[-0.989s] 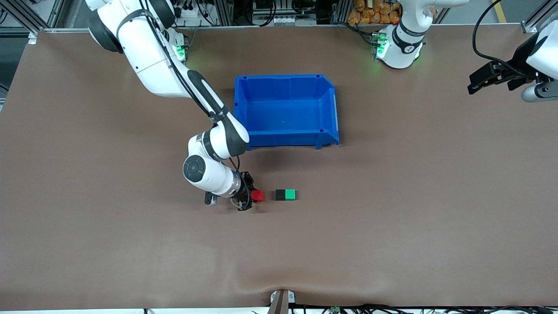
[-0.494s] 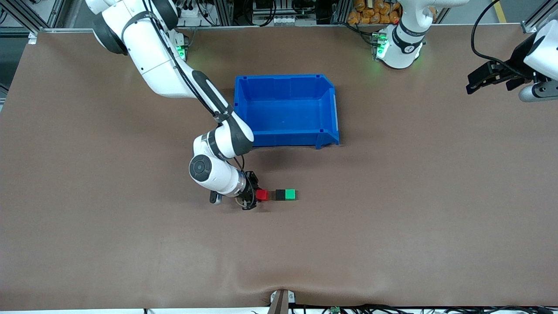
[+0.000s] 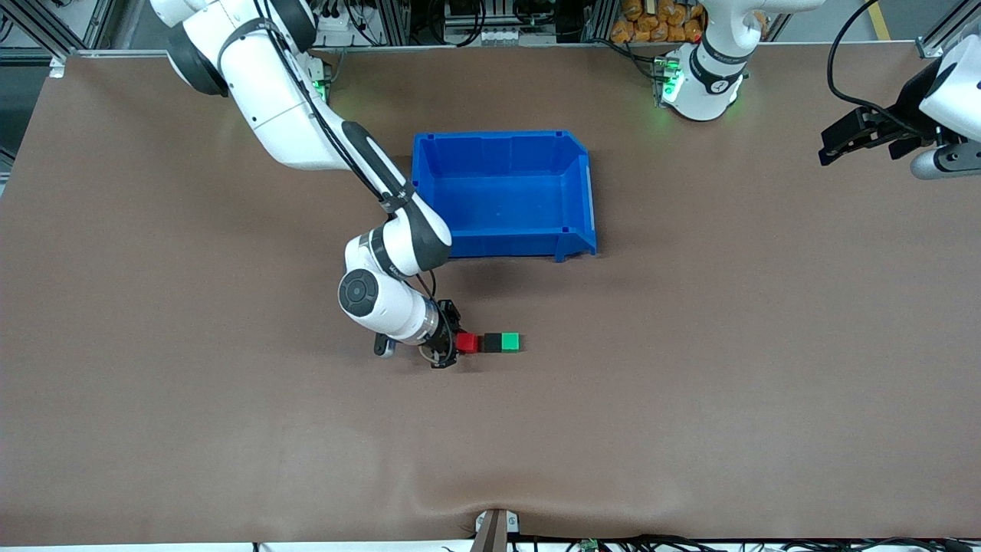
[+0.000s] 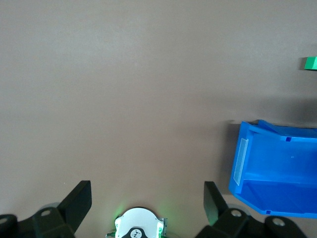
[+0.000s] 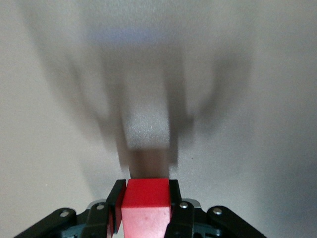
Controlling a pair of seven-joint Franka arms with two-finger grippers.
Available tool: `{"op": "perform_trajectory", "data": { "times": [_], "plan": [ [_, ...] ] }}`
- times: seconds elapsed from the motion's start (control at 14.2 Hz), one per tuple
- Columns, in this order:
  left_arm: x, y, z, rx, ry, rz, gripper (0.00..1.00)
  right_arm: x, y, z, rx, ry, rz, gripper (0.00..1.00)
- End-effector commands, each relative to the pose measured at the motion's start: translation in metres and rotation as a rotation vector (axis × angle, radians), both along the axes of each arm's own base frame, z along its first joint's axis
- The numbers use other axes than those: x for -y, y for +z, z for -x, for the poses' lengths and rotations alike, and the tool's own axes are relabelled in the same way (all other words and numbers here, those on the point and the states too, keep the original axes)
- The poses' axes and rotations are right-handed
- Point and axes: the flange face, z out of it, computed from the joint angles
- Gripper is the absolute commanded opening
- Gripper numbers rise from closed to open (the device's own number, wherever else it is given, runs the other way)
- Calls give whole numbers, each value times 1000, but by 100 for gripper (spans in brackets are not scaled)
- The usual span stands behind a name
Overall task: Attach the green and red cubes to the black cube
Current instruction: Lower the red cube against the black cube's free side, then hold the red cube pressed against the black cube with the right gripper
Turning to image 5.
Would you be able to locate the small red cube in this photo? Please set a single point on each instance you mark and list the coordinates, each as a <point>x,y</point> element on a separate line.
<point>146,198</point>

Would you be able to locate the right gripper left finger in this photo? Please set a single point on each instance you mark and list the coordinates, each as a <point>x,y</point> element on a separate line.
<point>96,220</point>

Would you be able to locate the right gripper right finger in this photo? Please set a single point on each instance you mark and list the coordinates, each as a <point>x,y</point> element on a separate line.
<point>183,220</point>

